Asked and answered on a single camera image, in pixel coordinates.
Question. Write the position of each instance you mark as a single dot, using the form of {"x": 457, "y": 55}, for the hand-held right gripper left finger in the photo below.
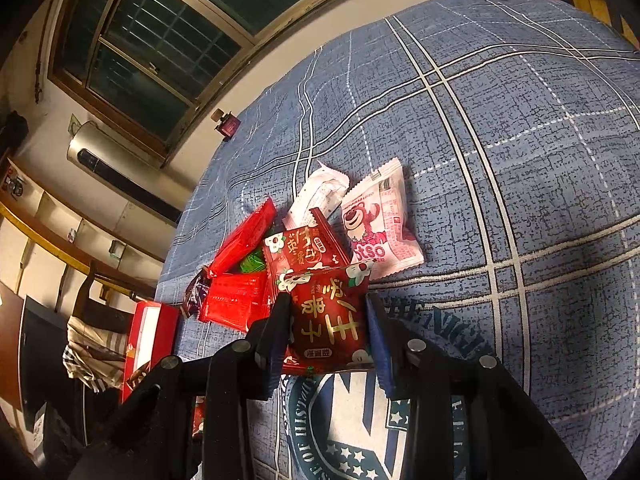
{"x": 280, "y": 322}

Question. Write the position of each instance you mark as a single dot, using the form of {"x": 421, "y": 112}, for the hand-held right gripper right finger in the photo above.
{"x": 376, "y": 340}

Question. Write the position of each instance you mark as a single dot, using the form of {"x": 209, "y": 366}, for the red flower snack packet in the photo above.
{"x": 305, "y": 252}
{"x": 330, "y": 330}

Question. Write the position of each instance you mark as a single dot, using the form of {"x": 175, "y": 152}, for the red snack packet fine print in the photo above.
{"x": 230, "y": 300}

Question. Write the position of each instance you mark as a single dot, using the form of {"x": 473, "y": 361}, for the green snack packet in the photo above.
{"x": 252, "y": 262}

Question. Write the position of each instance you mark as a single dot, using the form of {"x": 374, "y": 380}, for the dark purple snack packet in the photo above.
{"x": 196, "y": 295}

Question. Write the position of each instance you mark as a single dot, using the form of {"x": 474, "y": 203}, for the glossy plain red snack packet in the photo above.
{"x": 245, "y": 237}

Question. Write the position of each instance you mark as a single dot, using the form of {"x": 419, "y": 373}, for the red box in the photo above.
{"x": 150, "y": 335}

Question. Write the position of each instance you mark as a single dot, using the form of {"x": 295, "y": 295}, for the pink bear snack packet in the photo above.
{"x": 385, "y": 220}

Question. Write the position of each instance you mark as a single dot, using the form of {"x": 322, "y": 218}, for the white snack packet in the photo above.
{"x": 317, "y": 195}

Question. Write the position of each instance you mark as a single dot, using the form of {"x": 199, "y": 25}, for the beige striped scarf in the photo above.
{"x": 95, "y": 350}

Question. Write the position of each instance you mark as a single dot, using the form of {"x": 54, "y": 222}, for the dark wooden chair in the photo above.
{"x": 92, "y": 305}

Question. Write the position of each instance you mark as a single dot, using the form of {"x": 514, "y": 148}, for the small dark bottle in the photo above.
{"x": 227, "y": 124}

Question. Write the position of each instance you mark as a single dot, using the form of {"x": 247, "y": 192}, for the blue plaid blanket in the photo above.
{"x": 500, "y": 160}

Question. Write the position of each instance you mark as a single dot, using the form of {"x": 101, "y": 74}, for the black monitor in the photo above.
{"x": 40, "y": 360}

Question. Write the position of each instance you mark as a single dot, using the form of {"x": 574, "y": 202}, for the silver tower air conditioner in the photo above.
{"x": 100, "y": 155}

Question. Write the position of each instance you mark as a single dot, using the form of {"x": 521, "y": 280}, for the wooden framed window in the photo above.
{"x": 165, "y": 35}

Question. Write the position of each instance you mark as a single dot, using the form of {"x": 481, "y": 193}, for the wooden wall shelf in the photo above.
{"x": 50, "y": 240}

